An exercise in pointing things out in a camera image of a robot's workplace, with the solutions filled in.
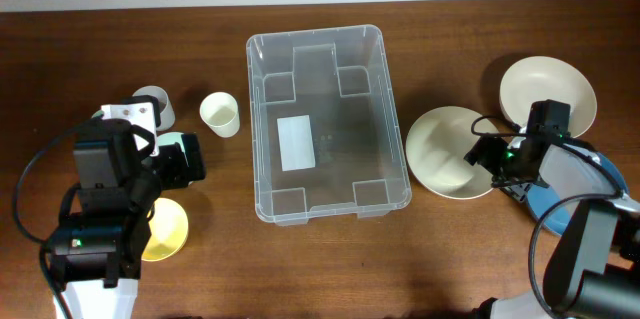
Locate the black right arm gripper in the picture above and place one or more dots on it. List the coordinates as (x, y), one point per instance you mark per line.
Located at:
(495, 146)

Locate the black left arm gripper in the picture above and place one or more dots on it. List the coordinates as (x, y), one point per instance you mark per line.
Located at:
(179, 176)

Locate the blue plastic bowl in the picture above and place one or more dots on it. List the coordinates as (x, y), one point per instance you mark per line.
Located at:
(540, 199)

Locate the beige bowl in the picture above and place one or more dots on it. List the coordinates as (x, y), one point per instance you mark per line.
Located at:
(539, 78)
(435, 148)

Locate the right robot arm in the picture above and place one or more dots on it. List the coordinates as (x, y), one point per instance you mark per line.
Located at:
(594, 269)

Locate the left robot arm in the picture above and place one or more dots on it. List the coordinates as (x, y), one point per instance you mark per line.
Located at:
(92, 260)

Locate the white label in container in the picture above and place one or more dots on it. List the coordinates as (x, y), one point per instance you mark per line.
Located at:
(296, 143)

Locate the clear plastic storage container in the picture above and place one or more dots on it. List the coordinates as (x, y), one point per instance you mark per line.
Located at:
(340, 78)

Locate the green plastic bowl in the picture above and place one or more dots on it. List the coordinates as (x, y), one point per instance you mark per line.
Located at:
(170, 138)

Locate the grey translucent plastic cup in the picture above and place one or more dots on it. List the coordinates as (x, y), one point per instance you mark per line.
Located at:
(166, 112)

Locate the yellow plastic bowl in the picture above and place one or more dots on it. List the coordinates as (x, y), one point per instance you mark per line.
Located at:
(169, 230)

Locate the cream plastic cup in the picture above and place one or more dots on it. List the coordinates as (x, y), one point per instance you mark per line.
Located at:
(220, 112)

